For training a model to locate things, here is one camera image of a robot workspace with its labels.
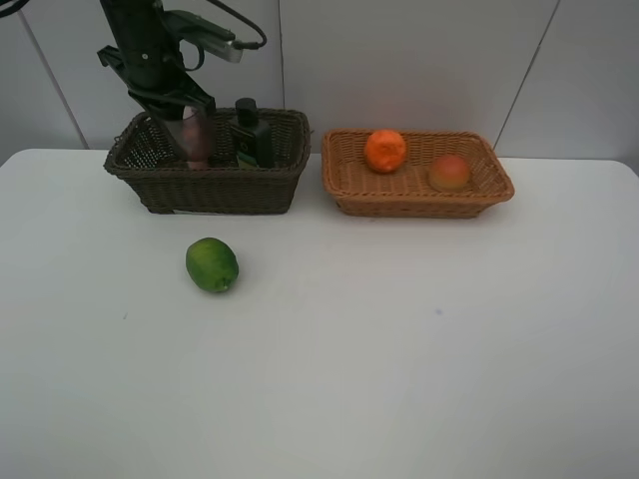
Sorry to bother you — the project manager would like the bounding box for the orange tangerine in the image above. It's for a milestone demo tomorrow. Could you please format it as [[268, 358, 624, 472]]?
[[364, 130, 407, 174]]

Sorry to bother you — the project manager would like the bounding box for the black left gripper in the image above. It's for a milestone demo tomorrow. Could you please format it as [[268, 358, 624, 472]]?
[[98, 0, 217, 160]]

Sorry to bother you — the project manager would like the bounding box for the orange wicker basket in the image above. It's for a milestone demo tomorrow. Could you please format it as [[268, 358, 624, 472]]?
[[321, 129, 515, 219]]

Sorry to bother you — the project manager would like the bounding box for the dark brown wicker basket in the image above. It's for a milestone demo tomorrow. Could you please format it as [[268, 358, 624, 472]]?
[[104, 108, 311, 215]]

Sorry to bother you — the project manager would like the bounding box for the purple translucent plastic cup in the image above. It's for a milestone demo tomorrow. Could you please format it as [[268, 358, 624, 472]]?
[[181, 107, 215, 170]]

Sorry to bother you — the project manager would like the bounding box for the red yellow peach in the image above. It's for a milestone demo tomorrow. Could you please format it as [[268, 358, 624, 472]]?
[[428, 155, 471, 192]]

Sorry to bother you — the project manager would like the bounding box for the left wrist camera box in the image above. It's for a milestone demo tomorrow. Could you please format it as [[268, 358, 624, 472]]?
[[162, 10, 243, 72]]

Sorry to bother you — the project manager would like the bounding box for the dark green shampoo bottle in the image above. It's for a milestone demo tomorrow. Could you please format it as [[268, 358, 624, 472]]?
[[229, 98, 275, 169]]

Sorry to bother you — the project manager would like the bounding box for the green lime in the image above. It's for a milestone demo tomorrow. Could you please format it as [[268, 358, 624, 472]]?
[[185, 238, 240, 293]]

